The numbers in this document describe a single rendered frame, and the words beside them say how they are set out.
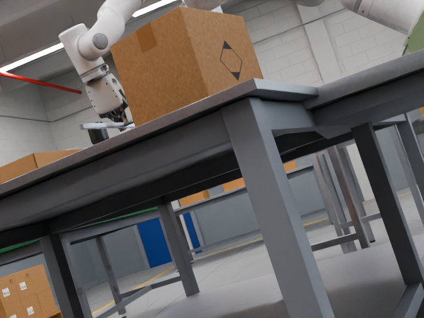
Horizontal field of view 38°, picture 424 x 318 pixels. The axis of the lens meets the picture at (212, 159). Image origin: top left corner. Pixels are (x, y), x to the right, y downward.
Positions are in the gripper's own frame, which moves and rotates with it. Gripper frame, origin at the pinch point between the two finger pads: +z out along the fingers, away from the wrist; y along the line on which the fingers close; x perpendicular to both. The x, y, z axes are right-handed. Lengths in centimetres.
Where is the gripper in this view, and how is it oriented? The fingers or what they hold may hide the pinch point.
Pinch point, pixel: (121, 123)
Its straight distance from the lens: 187.6
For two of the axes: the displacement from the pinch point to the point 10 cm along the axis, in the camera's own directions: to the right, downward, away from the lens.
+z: 4.4, 8.7, 2.4
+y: -8.5, 3.1, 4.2
